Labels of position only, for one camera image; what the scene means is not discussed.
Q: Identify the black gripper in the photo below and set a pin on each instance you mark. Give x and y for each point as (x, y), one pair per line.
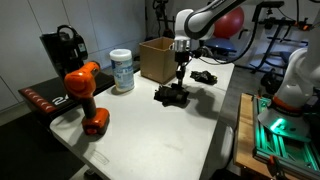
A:
(182, 61)

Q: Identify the black work glove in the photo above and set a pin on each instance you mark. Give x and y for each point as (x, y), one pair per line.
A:
(170, 96)
(203, 76)

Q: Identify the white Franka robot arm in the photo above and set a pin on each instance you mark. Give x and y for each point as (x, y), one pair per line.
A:
(300, 73)

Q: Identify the brown cardboard box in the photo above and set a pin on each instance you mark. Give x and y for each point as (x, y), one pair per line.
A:
(160, 60)

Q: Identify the blue weight bench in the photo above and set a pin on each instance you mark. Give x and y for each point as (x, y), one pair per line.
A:
(218, 44)

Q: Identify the white wipes canister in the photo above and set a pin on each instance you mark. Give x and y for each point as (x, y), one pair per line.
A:
(122, 70)

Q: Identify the black exercise bike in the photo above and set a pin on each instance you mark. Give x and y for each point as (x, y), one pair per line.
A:
(163, 23)

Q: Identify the red exercise ball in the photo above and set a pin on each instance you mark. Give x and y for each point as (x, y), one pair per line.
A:
(230, 23)

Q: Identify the wooden base board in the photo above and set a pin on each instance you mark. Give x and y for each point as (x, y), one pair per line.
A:
(243, 133)

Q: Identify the black floor bag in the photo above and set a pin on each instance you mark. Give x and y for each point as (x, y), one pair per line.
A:
(270, 81)

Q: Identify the black gym machine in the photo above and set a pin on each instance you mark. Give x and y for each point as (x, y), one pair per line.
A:
(280, 33)

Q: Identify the black plyo box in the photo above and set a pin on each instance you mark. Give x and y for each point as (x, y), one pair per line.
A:
(50, 96)

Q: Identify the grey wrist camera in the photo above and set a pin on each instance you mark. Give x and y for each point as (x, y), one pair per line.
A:
(171, 46)

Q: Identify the green-lit aluminium frame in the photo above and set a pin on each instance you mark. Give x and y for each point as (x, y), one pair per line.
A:
(286, 150)

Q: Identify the white wall cabinets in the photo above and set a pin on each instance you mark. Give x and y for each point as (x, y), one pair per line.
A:
(33, 33)

